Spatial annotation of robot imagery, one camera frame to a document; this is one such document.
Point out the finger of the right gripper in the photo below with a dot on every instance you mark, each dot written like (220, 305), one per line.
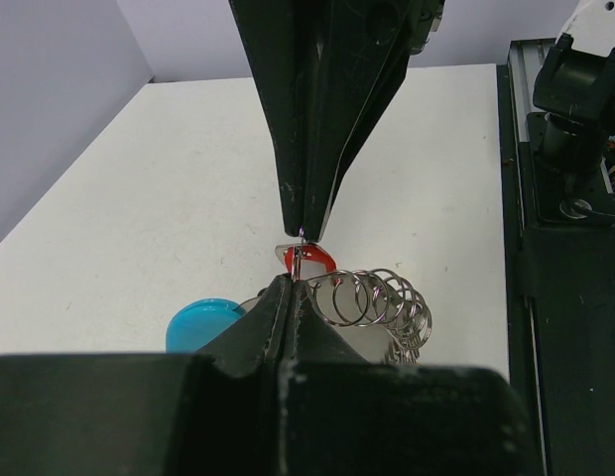
(363, 52)
(288, 46)

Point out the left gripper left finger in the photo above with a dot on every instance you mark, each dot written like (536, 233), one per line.
(209, 412)

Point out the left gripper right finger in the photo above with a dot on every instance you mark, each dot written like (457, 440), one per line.
(342, 415)

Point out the large keyring blue handle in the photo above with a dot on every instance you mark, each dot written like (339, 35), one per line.
(378, 312)

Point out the red tag key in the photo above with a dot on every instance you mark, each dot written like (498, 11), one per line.
(315, 261)

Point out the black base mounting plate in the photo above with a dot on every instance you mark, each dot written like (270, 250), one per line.
(558, 188)

